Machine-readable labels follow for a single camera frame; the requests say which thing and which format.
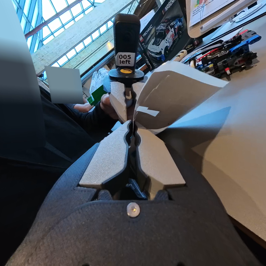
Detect holographic sticker sheet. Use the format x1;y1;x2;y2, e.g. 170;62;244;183
133;61;229;135

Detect printed instruction sheet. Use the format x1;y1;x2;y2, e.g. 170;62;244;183
189;0;241;27

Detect clear plastic bags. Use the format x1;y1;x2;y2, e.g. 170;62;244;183
89;67;109;94

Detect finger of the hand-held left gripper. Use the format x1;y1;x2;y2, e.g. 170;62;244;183
131;82;146;108
109;81;128;123

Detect black toy car box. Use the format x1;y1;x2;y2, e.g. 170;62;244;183
138;0;203;71

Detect green plastic bin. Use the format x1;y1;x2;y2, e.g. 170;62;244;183
87;84;108;106

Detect whiteboard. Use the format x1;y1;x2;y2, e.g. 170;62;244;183
139;9;156;32

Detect person's left hand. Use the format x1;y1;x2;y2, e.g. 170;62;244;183
100;94;120;120

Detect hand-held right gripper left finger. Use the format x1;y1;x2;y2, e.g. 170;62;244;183
79;120;133;189

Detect person's left forearm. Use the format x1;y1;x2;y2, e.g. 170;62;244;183
69;102;123;137

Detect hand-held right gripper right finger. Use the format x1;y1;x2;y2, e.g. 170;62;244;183
135;124;186;201

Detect partly built toy car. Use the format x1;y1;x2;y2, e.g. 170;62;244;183
183;29;262;80

